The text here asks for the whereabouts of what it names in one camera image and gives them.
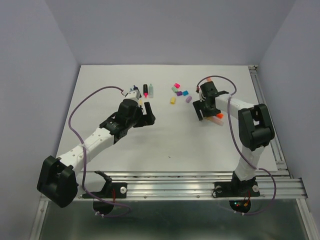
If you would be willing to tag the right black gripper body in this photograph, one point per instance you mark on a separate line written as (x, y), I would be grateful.
(210, 110)

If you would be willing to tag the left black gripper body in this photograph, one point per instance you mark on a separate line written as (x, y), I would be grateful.
(138, 115)

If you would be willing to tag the pastel pink pen cap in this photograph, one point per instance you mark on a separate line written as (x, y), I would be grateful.
(188, 99)

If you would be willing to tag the blue pen cap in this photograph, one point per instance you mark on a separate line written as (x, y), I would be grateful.
(185, 93)

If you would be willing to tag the black highlighter orange cap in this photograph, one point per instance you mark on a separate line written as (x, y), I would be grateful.
(220, 115)

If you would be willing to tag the pastel peach highlighter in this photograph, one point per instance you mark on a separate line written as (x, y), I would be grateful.
(215, 120)

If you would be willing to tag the black highlighter pink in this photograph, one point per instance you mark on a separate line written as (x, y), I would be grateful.
(145, 90)

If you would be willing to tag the pastel yellow pen cap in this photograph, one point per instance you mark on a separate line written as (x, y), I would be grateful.
(172, 100)

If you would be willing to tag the pastel green pen cap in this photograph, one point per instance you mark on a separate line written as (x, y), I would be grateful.
(174, 89)

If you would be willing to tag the pastel green highlighter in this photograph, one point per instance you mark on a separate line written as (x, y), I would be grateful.
(150, 91)

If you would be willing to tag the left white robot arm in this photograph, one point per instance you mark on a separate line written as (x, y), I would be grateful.
(58, 175)

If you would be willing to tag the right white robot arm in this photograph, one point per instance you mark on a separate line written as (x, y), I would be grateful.
(255, 131)

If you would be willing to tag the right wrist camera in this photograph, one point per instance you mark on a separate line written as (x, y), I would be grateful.
(199, 92)

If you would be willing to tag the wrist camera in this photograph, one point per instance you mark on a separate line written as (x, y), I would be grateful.
(199, 92)
(131, 95)

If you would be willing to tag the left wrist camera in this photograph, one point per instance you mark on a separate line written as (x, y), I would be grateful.
(131, 95)

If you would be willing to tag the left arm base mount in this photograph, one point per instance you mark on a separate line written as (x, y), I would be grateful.
(104, 192)

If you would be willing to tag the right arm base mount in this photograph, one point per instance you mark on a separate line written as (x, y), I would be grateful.
(239, 191)

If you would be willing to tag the aluminium front rail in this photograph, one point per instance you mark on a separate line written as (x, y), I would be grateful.
(180, 206)

